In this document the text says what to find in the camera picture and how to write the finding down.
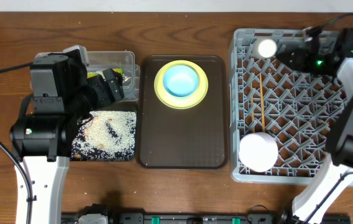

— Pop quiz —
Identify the green yellow snack wrapper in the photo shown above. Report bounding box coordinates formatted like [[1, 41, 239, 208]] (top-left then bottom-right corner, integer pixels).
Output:
[[87, 68, 124, 80]]

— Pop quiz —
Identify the white cup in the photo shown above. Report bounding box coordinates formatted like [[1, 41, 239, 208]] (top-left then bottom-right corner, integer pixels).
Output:
[[252, 37, 277, 59]]

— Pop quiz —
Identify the yellow plate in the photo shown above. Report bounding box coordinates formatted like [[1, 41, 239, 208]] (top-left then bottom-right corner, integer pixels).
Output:
[[154, 60, 209, 110]]

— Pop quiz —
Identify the wooden chopstick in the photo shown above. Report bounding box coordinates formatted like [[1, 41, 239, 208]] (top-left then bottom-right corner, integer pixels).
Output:
[[250, 83, 255, 133], [259, 73, 266, 133]]

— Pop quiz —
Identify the light blue bowl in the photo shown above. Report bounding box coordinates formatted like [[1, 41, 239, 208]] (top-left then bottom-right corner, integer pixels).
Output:
[[163, 65, 199, 97]]

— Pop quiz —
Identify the white rice bowl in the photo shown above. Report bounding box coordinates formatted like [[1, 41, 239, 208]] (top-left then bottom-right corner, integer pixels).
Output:
[[239, 132, 278, 172]]

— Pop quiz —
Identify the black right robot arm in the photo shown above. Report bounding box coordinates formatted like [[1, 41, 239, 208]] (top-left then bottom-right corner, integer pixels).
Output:
[[277, 26, 353, 223]]

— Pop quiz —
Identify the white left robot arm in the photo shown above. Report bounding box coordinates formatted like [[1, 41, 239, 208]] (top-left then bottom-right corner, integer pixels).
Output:
[[10, 45, 124, 223]]

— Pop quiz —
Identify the black waste tray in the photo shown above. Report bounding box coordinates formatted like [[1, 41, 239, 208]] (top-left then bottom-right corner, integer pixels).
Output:
[[69, 101, 139, 162]]

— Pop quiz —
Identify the grey dishwasher rack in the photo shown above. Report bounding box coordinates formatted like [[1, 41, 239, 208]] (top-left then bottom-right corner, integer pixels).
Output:
[[229, 29, 347, 185]]

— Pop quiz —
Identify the clear plastic bin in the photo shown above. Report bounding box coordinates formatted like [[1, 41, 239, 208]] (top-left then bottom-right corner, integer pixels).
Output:
[[35, 50, 141, 103]]

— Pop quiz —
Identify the pile of rice grains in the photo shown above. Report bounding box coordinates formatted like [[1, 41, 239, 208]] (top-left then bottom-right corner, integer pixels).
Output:
[[70, 110, 137, 161]]

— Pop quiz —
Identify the dark brown tray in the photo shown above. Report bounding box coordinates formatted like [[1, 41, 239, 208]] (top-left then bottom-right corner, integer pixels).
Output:
[[136, 55, 229, 169]]

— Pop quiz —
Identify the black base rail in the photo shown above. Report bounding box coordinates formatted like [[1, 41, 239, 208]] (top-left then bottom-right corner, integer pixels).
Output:
[[61, 203, 351, 224]]

